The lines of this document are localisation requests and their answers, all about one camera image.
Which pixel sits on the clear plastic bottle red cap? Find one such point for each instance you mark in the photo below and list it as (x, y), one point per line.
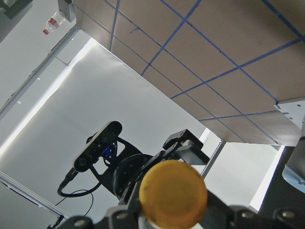
(54, 22)

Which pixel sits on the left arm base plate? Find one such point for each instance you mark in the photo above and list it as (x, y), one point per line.
(293, 109)

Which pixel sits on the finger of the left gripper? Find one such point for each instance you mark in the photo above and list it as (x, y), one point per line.
(185, 146)

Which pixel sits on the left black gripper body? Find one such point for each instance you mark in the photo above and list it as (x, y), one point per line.
(126, 165)

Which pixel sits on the yellow push button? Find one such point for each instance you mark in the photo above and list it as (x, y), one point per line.
(173, 195)

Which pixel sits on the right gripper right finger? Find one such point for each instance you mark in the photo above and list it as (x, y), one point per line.
(218, 215)

